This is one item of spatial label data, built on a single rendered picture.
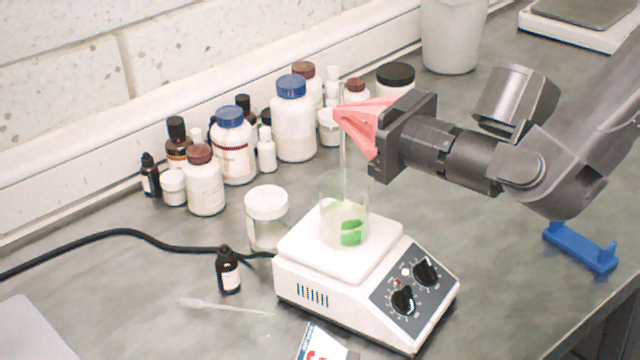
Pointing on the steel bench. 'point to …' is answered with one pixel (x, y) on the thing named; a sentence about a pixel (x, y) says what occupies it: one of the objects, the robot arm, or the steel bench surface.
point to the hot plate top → (338, 262)
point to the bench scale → (583, 21)
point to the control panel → (432, 298)
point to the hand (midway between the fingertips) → (340, 113)
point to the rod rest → (582, 247)
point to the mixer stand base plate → (29, 333)
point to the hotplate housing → (352, 299)
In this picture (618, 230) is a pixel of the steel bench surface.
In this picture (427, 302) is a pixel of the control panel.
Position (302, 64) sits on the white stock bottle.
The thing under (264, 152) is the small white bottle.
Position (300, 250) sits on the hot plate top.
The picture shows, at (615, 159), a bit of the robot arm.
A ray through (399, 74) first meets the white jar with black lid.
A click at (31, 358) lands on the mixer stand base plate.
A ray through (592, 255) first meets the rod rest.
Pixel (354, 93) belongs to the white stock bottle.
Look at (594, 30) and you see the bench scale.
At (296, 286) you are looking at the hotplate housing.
